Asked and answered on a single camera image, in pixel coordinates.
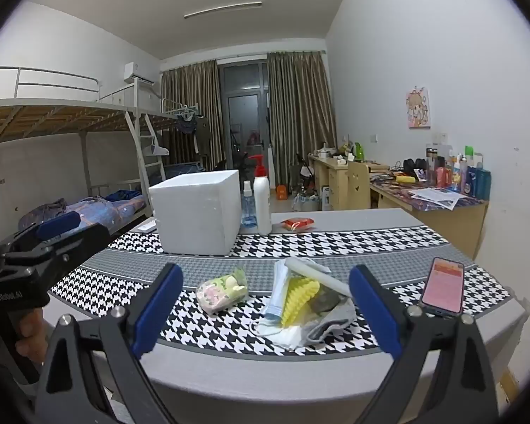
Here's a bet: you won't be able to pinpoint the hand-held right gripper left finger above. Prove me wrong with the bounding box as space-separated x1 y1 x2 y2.
34 263 184 424

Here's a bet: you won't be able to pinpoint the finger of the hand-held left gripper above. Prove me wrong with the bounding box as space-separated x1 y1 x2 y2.
2 223 112 283
20 211 82 243

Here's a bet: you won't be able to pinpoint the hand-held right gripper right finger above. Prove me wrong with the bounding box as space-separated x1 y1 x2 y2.
348 265 500 424

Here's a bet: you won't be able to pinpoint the yellow foam net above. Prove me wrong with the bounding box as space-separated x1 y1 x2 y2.
282 276 320 326

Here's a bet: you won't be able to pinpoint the blue face mask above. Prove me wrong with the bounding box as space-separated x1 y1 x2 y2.
249 258 302 341

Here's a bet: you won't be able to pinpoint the white foam box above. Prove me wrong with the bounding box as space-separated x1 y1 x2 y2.
148 169 240 257

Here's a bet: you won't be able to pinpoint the person's left hand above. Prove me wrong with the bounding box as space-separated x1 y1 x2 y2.
0 307 50 374

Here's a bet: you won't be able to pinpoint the purple grey quilt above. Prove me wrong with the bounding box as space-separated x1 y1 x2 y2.
19 199 68 231

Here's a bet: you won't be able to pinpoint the grey cloth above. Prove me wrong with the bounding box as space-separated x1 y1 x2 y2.
300 290 358 343

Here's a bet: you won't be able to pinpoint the blue plaid quilt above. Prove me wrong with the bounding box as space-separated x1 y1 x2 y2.
66 190 148 227

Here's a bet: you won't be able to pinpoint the smartphone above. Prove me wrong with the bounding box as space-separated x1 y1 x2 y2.
419 257 466 317

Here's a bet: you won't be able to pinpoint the white folded tissue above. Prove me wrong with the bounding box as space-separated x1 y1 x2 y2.
265 324 307 351

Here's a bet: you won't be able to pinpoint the houndstooth tablecloth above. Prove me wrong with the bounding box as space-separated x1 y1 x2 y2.
42 207 528 424

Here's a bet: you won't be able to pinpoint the wooden desk with printed cover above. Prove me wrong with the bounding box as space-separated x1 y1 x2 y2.
370 171 489 259

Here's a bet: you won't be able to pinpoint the white metal bunk bed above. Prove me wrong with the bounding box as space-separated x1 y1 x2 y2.
159 97 209 177
0 66 171 230

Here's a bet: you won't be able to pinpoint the red snack packet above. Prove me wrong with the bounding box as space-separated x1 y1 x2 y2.
279 216 315 231

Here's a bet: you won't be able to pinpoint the wooden smiley chair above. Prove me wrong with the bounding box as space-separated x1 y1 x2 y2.
347 160 372 211

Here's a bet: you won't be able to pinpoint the blue bedding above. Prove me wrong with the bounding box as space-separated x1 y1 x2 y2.
163 162 205 178

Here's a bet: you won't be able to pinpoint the printed paper sheets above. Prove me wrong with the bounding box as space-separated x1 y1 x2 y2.
408 186 461 211

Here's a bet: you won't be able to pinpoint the blue spray bottle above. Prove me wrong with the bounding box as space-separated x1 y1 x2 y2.
241 181 258 229

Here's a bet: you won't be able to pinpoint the wooden desk with drawers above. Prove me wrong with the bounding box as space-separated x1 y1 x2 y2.
308 152 351 211

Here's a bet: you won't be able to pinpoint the white pump lotion bottle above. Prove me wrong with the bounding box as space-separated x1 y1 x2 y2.
247 154 273 236

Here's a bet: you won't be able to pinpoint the black headphones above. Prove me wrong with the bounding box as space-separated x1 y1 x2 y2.
402 158 427 176

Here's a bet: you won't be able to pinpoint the row of toiletry bottles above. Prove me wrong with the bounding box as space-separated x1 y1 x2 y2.
426 143 492 200

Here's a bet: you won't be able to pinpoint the dark hanging clothes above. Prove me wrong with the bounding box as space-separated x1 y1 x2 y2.
178 114 209 137

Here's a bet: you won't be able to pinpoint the white air conditioner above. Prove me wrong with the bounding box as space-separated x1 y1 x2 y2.
123 62 155 86

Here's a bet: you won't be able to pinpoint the brown curtain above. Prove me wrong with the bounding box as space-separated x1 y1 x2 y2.
160 59 222 173
267 51 338 186

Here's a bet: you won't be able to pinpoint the glass balcony door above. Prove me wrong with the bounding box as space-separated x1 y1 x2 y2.
218 63 270 177

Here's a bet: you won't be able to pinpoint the ceiling tube light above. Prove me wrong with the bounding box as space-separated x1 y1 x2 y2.
184 2 263 19

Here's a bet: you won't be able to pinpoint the cartoon wall poster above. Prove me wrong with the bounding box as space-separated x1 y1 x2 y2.
405 88 432 129

